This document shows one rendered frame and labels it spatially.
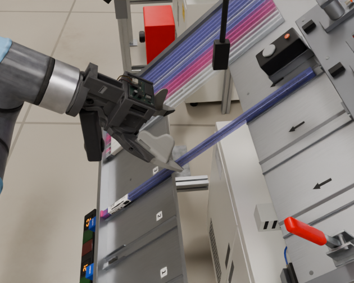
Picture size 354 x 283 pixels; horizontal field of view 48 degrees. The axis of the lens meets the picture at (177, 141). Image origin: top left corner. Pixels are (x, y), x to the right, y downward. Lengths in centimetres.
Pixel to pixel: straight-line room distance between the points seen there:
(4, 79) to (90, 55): 210
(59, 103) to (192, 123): 156
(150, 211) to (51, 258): 98
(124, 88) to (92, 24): 240
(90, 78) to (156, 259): 32
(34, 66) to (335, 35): 42
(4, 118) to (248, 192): 64
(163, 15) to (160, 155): 83
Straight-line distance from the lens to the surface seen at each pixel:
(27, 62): 60
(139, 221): 79
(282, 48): 68
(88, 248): 92
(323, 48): 61
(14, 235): 181
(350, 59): 57
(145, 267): 73
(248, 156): 113
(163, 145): 63
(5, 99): 62
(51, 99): 60
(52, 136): 214
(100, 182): 92
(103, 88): 61
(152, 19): 139
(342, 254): 51
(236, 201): 103
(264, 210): 97
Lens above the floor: 144
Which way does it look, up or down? 46 degrees down
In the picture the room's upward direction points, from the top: straight up
